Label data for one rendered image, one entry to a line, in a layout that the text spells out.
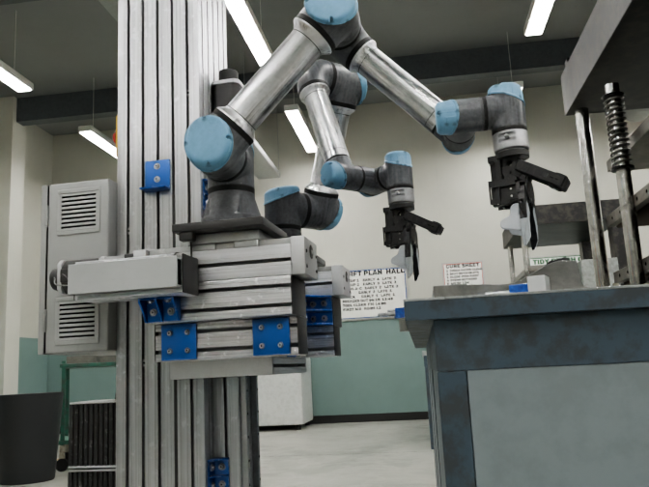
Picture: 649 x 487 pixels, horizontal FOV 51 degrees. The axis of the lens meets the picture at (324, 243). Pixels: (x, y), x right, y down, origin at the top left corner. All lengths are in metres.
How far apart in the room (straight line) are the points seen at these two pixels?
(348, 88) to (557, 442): 1.34
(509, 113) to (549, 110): 8.29
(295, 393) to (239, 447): 6.51
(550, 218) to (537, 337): 5.29
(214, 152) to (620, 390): 0.94
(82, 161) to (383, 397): 5.50
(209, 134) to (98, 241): 0.54
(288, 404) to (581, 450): 7.24
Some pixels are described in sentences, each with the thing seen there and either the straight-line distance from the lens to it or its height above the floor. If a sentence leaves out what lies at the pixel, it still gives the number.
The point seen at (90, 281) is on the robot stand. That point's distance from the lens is 1.63.
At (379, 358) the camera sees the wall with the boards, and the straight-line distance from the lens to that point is 9.10.
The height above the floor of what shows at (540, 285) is 0.83.
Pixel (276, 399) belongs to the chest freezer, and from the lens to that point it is 8.41.
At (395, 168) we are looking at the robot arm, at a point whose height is 1.23.
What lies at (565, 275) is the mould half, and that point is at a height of 0.89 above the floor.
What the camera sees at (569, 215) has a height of 1.94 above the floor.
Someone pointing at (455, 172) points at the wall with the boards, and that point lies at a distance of 9.44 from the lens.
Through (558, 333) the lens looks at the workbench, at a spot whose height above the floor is 0.73.
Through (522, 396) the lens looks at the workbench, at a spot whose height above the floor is 0.62.
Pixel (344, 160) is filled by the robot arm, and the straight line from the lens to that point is 1.95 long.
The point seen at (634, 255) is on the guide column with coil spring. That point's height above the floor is 1.05.
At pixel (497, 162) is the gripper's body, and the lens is 1.54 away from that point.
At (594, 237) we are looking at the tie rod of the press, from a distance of 3.26.
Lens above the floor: 0.69
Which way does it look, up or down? 10 degrees up
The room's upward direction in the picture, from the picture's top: 3 degrees counter-clockwise
